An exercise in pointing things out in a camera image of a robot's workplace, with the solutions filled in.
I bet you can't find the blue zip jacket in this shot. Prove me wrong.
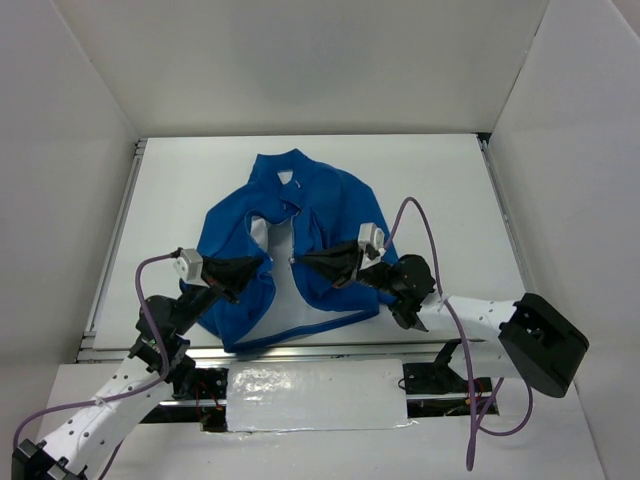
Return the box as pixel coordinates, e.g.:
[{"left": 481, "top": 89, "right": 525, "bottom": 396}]
[{"left": 197, "top": 149, "right": 392, "bottom": 353}]

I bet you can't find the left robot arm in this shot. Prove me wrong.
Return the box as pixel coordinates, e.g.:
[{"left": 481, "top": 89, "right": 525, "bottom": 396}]
[{"left": 11, "top": 248, "right": 262, "bottom": 479}]

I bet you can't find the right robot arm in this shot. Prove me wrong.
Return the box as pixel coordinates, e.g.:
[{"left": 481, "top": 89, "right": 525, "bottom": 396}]
[{"left": 294, "top": 241, "right": 589, "bottom": 398}]

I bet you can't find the white foil tape panel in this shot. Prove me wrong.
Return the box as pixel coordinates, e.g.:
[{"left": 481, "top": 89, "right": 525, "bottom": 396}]
[{"left": 226, "top": 359, "right": 409, "bottom": 432}]

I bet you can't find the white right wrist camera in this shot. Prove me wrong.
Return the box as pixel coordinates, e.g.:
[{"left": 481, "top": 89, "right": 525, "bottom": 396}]
[{"left": 357, "top": 222, "right": 386, "bottom": 265}]

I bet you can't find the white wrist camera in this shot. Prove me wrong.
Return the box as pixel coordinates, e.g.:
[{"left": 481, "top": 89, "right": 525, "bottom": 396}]
[
  {"left": 173, "top": 248, "right": 206, "bottom": 287},
  {"left": 357, "top": 222, "right": 386, "bottom": 265}
]

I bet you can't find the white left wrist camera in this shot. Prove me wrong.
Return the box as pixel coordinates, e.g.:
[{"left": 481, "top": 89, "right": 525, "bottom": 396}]
[{"left": 173, "top": 248, "right": 206, "bottom": 287}]

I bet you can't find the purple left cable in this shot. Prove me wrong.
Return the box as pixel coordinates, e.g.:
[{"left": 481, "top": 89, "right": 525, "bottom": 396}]
[{"left": 9, "top": 249, "right": 181, "bottom": 480}]

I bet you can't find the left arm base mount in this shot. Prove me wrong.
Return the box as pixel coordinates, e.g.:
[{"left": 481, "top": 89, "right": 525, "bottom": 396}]
[{"left": 141, "top": 367, "right": 229, "bottom": 433}]

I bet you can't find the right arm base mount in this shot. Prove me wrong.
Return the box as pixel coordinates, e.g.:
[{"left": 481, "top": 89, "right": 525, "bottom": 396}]
[{"left": 397, "top": 340, "right": 471, "bottom": 419}]

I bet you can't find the aluminium front rail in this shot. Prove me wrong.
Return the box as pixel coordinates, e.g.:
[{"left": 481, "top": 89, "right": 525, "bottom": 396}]
[{"left": 74, "top": 339, "right": 501, "bottom": 362}]

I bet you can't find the aluminium rail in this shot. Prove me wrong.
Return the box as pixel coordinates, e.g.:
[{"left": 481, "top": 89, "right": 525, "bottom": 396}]
[
  {"left": 75, "top": 138, "right": 148, "bottom": 363},
  {"left": 476, "top": 132, "right": 545, "bottom": 294},
  {"left": 74, "top": 339, "right": 501, "bottom": 362}
]

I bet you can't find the aluminium left rail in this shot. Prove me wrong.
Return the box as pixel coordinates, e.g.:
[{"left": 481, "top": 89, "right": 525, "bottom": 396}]
[{"left": 75, "top": 138, "right": 148, "bottom": 363}]

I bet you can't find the aluminium right rail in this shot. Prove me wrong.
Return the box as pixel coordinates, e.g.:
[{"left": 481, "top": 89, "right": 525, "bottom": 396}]
[{"left": 476, "top": 132, "right": 545, "bottom": 294}]

